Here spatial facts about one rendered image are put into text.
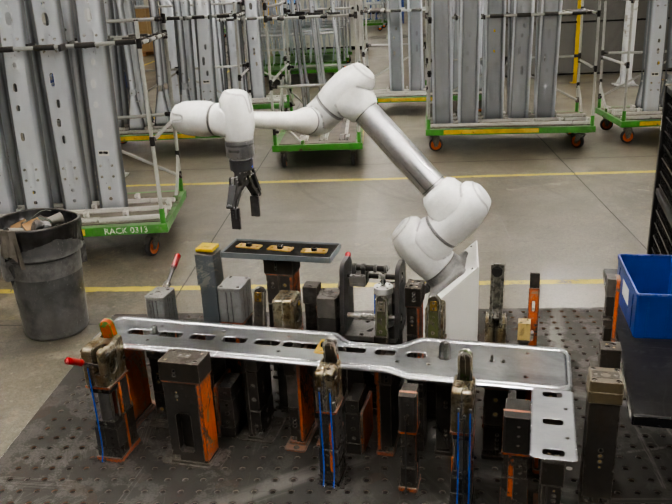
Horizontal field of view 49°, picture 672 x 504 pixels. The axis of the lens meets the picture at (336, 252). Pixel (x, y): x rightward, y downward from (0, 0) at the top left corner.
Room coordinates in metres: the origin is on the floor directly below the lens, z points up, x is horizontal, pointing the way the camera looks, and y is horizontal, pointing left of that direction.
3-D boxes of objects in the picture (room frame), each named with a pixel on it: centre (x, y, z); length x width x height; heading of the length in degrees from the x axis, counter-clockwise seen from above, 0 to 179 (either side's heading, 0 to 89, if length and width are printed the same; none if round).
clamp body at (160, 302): (2.20, 0.57, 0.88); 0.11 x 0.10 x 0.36; 164
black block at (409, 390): (1.64, -0.17, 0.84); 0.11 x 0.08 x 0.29; 164
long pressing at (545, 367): (1.88, 0.07, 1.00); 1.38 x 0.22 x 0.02; 74
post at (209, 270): (2.33, 0.43, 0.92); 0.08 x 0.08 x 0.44; 74
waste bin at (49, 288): (4.21, 1.76, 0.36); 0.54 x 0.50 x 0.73; 176
